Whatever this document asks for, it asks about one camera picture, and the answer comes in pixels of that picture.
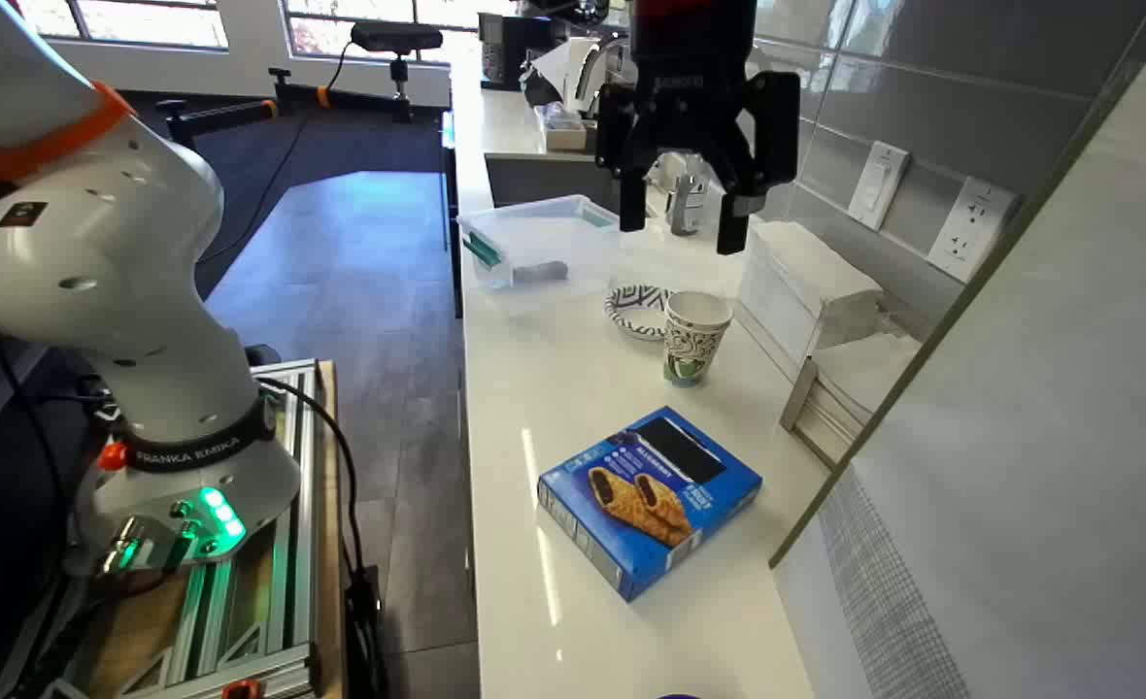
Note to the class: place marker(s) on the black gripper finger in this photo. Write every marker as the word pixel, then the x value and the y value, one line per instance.
pixel 626 136
pixel 773 128

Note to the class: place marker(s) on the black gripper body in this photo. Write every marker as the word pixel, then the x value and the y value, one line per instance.
pixel 694 71

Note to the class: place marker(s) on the green patterned paper cup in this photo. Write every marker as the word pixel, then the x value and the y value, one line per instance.
pixel 694 351
pixel 697 306

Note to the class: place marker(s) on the clear pump bottle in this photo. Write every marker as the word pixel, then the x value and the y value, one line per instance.
pixel 687 198

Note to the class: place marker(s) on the black coffee machine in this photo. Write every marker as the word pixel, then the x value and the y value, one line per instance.
pixel 520 49

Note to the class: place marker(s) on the clear plastic storage bin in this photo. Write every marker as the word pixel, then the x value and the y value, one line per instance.
pixel 527 255

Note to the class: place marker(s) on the white napkin dispenser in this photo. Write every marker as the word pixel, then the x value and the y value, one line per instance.
pixel 797 291

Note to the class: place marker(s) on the blue white patterned bowl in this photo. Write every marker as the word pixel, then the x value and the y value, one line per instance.
pixel 634 313

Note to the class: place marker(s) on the blue snack bar box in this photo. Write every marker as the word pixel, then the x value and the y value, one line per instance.
pixel 649 497

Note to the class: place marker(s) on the white wall outlet plate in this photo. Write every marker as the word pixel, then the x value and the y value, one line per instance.
pixel 970 227
pixel 878 183

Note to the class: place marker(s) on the black camera on tripod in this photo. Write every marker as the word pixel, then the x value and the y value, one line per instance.
pixel 399 39

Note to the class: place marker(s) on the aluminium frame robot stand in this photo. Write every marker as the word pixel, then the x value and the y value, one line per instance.
pixel 254 608

